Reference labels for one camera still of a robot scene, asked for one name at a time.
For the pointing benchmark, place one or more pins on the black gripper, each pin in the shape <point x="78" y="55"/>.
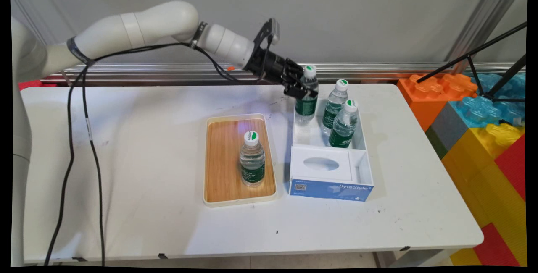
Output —
<point x="271" y="65"/>

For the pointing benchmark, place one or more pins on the green label water bottle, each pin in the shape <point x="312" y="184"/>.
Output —
<point x="307" y="109"/>
<point x="343" y="128"/>
<point x="334" y="105"/>

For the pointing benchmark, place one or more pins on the water bottle with cap print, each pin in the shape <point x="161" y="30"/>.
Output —
<point x="252" y="159"/>

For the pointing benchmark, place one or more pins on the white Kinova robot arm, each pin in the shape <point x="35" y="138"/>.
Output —
<point x="138" y="29"/>

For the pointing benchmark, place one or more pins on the blue and white cardboard box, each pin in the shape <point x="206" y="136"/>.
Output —
<point x="332" y="190"/>

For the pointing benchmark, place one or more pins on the wooden tray with cream rim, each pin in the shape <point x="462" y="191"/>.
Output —
<point x="225" y="180"/>

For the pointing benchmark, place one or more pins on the orange giant building block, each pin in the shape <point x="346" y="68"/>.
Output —
<point x="433" y="92"/>

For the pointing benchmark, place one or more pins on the grey giant building block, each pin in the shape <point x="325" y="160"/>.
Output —
<point x="447" y="128"/>

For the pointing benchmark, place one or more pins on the black tripod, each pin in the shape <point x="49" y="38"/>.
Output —
<point x="475" y="52"/>

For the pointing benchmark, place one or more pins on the translucent blue building block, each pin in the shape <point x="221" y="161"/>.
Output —
<point x="483" y="109"/>

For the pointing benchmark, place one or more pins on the yellow giant building block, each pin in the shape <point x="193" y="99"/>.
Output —
<point x="475" y="168"/>

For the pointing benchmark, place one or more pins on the black table clip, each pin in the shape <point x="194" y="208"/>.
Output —
<point x="405" y="248"/>
<point x="162" y="255"/>

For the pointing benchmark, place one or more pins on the red giant building block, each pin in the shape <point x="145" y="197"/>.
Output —
<point x="515" y="164"/>
<point x="496" y="248"/>

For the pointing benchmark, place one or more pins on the red object behind table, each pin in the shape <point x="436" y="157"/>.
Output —
<point x="30" y="84"/>

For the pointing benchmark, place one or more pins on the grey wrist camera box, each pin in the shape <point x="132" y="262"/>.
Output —
<point x="274" y="29"/>

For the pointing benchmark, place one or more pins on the aluminium rail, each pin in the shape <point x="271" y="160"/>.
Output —
<point x="370" y="71"/>

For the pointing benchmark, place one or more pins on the aluminium frame post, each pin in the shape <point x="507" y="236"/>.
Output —
<point x="483" y="21"/>

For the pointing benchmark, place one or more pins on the grey table leg frame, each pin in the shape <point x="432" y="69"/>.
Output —
<point x="420" y="258"/>

